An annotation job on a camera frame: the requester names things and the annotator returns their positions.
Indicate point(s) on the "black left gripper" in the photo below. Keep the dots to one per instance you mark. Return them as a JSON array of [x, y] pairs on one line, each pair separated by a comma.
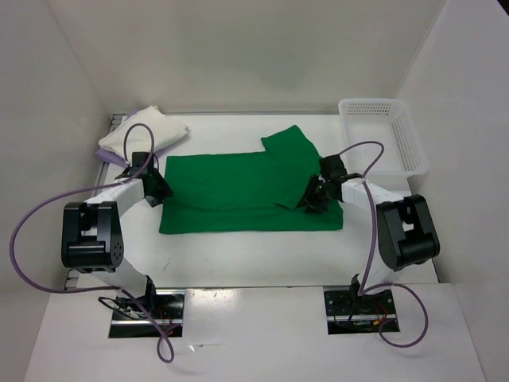
[[165, 189]]

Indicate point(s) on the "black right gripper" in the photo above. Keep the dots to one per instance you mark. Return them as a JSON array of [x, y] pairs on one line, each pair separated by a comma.
[[315, 206]]

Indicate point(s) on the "green t shirt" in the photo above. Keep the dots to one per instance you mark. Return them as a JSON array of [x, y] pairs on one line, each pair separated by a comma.
[[255, 191]]

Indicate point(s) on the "white t shirt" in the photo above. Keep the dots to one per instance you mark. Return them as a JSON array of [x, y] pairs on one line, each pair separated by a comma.
[[146, 128]]

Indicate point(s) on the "purple t shirt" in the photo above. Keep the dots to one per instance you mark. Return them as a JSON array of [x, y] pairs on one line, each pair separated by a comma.
[[111, 157]]

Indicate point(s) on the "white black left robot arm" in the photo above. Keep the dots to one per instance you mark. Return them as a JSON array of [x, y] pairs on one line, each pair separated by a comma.
[[92, 241]]

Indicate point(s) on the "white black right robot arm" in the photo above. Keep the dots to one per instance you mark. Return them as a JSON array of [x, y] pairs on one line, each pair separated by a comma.
[[403, 231]]

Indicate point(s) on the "white plastic laundry basket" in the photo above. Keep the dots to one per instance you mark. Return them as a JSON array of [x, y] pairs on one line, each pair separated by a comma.
[[389, 122]]

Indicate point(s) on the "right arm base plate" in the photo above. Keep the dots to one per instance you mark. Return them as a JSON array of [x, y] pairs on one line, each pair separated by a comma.
[[346, 313]]

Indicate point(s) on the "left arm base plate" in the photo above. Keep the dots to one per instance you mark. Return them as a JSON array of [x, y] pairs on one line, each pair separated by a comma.
[[128, 321]]

